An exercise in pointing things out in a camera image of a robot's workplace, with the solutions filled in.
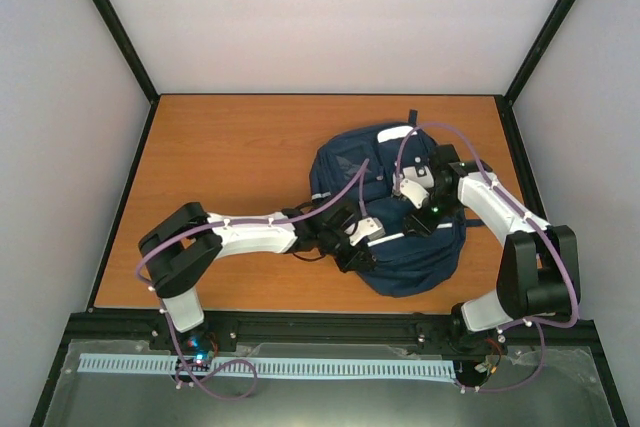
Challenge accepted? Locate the navy blue student backpack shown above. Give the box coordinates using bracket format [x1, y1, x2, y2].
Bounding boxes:
[309, 110, 484, 298]

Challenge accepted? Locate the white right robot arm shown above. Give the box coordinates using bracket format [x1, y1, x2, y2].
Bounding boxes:
[394, 144, 580, 350]

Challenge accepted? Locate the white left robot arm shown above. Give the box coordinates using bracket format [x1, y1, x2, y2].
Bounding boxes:
[138, 198, 384, 350]

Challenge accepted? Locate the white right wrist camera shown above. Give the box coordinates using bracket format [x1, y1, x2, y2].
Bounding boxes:
[393, 164, 435, 209]

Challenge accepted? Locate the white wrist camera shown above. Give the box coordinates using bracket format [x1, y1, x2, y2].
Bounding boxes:
[348, 217, 385, 246]
[393, 164, 435, 209]

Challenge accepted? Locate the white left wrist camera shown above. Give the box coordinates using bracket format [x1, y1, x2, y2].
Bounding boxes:
[348, 217, 385, 246]

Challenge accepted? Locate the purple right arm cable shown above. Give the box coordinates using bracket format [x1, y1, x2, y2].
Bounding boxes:
[393, 121, 582, 393]

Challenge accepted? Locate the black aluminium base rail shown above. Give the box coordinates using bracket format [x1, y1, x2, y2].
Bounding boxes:
[64, 310, 599, 353]

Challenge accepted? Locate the light blue slotted cable duct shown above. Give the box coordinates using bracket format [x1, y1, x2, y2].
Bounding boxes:
[77, 353, 456, 383]

